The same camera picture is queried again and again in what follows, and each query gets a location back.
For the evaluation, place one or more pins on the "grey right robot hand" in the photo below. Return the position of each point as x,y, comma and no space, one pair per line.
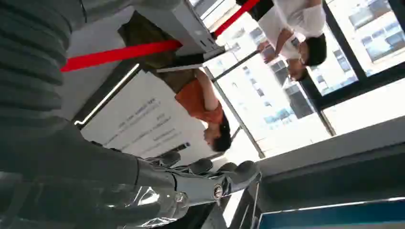
72,177

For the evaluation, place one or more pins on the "white sign board with text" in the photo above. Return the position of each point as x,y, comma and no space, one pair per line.
142,120

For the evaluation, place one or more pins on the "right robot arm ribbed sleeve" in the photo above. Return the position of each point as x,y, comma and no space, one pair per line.
30,60

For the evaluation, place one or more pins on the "red barrier belt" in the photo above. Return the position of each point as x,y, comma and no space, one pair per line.
120,53

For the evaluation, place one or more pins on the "person in orange shirt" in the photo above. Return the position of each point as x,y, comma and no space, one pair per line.
197,98

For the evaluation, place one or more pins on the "blue panel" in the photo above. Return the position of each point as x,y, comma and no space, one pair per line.
332,216

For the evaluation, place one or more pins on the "person in white shirt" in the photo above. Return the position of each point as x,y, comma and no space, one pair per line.
294,19

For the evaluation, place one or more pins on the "silver rail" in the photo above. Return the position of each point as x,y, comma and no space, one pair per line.
106,96

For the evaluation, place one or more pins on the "grey window post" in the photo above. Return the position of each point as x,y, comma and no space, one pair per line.
235,115

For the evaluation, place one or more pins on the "dark window frame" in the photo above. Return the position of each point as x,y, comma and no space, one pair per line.
348,85

